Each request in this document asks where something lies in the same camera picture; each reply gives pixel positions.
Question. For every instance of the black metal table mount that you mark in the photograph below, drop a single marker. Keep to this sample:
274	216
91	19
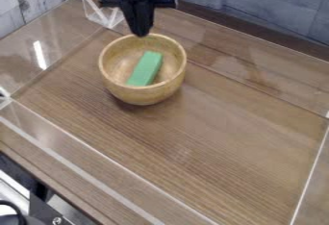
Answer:
41	214

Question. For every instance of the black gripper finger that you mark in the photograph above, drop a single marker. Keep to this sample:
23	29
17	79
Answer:
147	16
128	10

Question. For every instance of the clear acrylic corner bracket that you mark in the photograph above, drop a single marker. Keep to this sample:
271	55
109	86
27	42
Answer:
107	17

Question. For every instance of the wooden bowl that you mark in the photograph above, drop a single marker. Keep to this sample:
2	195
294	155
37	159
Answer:
116	62

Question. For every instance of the green rectangular block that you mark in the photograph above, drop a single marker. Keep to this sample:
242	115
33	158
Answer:
146	69

